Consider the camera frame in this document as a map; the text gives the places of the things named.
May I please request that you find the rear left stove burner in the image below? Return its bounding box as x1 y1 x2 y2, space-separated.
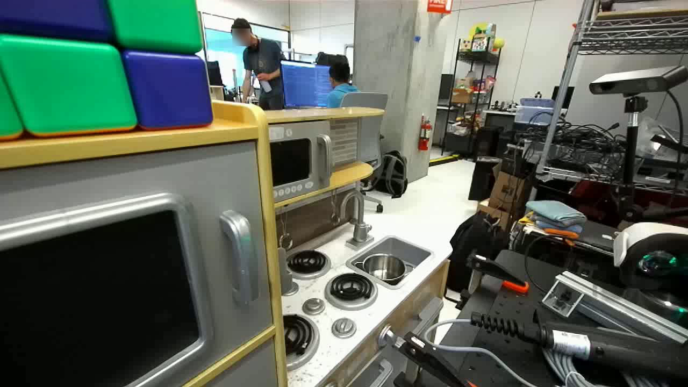
286 248 328 277

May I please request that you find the stove burner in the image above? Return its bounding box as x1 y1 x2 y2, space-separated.
284 313 319 370
286 248 328 277
325 272 375 309

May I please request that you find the steel pot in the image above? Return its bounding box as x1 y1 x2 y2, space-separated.
361 254 405 283

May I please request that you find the rear right stove burner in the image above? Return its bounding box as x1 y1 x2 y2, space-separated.
325 272 375 309

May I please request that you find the front stove burner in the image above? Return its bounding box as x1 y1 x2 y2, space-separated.
284 313 319 370

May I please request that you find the grey toy faucet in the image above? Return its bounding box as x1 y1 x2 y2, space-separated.
339 185 372 248

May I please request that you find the black backpack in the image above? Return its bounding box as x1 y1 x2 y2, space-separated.
374 151 409 198

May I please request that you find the toy microwave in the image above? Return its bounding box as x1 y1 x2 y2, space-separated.
268 121 332 201

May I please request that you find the steel sink basin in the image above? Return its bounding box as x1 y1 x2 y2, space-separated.
348 237 429 285

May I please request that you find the red fire extinguisher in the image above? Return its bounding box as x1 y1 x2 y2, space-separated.
416 116 431 151

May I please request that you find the wooden top shelf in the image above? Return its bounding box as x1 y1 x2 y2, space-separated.
263 104 385 125

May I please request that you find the seated person blue shirt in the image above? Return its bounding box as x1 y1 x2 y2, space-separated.
319 62 357 108

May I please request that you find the orange black clamp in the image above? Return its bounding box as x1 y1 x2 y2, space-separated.
467 254 531 295

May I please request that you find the standing person dark shirt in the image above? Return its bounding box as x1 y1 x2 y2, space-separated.
229 16 284 110

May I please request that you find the cardboard box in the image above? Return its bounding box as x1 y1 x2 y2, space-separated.
488 171 531 213

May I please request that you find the blue storage bin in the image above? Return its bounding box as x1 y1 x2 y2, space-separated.
122 51 213 128

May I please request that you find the grey toy oven door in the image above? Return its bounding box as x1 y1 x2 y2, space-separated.
0 142 276 387

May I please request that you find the wire storage shelf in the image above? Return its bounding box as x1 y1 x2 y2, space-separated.
448 21 502 157

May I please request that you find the aluminium extrusion rail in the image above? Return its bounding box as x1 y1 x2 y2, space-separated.
541 271 688 343

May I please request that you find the coiled grey cable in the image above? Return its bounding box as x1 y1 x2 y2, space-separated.
421 318 653 387

